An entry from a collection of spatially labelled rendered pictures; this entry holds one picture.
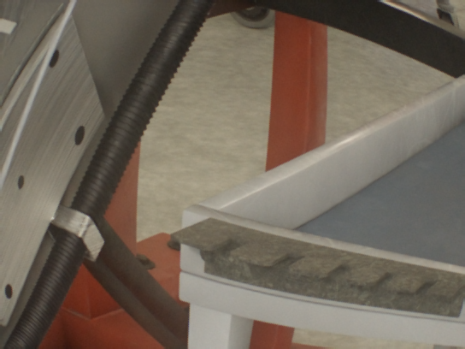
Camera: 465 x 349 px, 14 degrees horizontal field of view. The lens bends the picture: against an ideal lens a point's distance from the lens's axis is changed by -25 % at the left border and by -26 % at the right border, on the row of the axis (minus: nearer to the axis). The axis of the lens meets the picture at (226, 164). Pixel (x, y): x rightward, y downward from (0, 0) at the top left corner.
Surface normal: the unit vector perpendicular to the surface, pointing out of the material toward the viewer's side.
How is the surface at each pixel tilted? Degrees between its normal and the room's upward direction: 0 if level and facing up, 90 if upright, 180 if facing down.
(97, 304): 90
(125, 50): 90
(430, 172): 0
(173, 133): 0
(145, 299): 90
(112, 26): 90
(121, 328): 0
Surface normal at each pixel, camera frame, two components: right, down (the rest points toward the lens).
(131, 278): 0.85, 0.23
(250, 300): -0.52, 0.23
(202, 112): 0.08, -0.94
